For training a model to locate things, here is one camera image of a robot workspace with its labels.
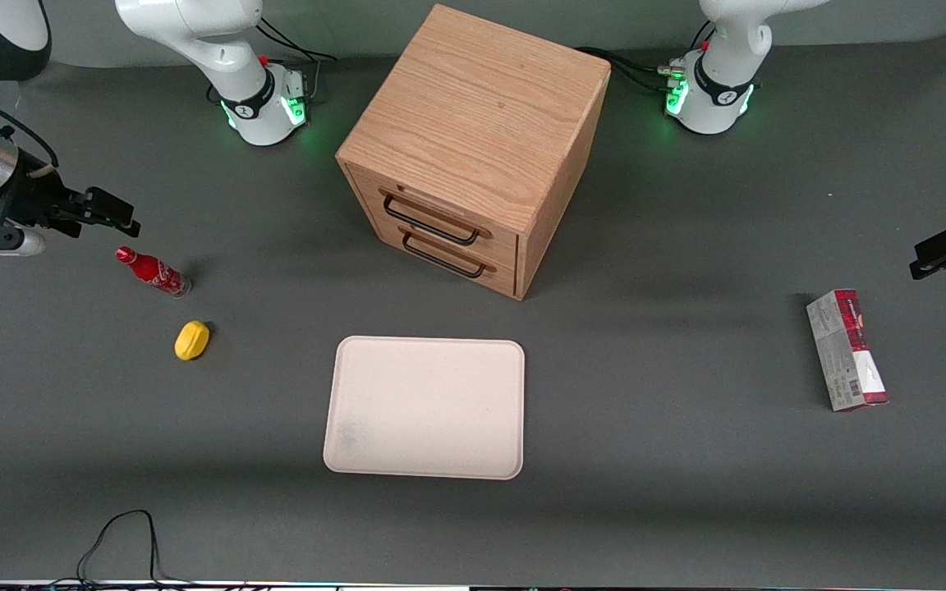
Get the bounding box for black metal drawer handle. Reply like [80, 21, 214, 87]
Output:
[379, 190, 492, 246]
[398, 227, 496, 279]

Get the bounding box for red coke bottle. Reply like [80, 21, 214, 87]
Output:
[115, 245, 193, 298]

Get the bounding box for black arm base cables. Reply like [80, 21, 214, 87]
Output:
[576, 21, 717, 95]
[206, 16, 339, 106]

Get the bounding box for thin black loose cable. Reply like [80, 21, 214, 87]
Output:
[46, 509, 195, 588]

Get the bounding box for yellow toy lemon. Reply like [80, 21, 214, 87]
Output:
[174, 320, 211, 362]

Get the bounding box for black right arm base cables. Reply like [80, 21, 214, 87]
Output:
[206, 16, 339, 106]

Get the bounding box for red and grey carton box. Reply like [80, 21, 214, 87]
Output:
[806, 288, 889, 413]

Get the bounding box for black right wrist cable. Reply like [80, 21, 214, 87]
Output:
[0, 80, 60, 170]

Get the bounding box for wooden two-drawer cabinet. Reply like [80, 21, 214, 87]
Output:
[335, 3, 612, 301]

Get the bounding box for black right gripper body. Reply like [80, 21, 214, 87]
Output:
[0, 152, 85, 241]

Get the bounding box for beige plastic tray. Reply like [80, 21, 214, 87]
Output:
[323, 336, 526, 481]

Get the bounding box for black left arm base cables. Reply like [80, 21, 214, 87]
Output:
[576, 21, 717, 95]

